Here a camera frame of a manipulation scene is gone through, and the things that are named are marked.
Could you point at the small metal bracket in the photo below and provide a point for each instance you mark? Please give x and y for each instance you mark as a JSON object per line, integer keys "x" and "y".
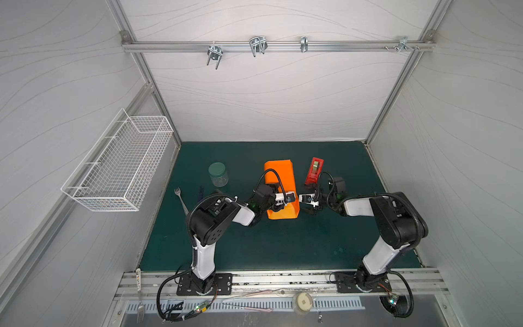
{"x": 304, "y": 44}

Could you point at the red tape dispenser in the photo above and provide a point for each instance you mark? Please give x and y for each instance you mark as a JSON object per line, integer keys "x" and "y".
{"x": 314, "y": 172}

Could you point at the middle metal u-bolt clamp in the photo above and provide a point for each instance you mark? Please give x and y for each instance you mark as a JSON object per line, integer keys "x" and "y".
{"x": 258, "y": 44}

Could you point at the metal u-bolt clamp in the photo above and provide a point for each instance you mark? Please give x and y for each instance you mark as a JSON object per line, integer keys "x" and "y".
{"x": 215, "y": 54}
{"x": 258, "y": 44}

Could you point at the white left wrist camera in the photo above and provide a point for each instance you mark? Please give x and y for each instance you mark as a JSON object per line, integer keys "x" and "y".
{"x": 285, "y": 198}

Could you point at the fork hanging at front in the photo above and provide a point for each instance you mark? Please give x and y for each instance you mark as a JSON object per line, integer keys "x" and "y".
{"x": 140, "y": 308}

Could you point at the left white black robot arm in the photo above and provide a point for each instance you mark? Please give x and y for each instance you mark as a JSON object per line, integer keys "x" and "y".
{"x": 211, "y": 217}

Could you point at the right metal bolt clamp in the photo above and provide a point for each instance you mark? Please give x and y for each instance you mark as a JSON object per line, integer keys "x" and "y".
{"x": 402, "y": 46}

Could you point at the white wire basket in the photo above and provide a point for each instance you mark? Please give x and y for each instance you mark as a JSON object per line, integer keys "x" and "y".
{"x": 115, "y": 174}

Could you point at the orange wrapping paper sheet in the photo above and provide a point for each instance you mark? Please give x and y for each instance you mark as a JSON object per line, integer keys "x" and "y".
{"x": 285, "y": 170}

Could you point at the left metal u-bolt clamp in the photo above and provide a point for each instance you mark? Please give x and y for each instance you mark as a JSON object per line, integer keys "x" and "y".
{"x": 215, "y": 54}

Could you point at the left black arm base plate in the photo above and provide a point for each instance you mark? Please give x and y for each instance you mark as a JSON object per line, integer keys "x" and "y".
{"x": 217, "y": 283}

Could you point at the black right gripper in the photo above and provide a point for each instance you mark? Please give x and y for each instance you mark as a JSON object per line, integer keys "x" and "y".
{"x": 317, "y": 196}

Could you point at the silver metal fork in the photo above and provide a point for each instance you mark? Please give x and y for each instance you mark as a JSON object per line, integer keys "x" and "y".
{"x": 177, "y": 191}

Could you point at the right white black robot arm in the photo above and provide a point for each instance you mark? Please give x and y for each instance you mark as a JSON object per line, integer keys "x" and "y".
{"x": 401, "y": 227}

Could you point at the aluminium crossbar rail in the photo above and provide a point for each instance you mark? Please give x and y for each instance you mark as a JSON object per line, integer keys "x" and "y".
{"x": 273, "y": 46}

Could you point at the white slotted vent strip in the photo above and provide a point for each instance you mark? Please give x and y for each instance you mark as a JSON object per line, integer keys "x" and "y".
{"x": 278, "y": 304}

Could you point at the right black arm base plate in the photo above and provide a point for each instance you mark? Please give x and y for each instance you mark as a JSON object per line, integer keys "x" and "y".
{"x": 347, "y": 282}

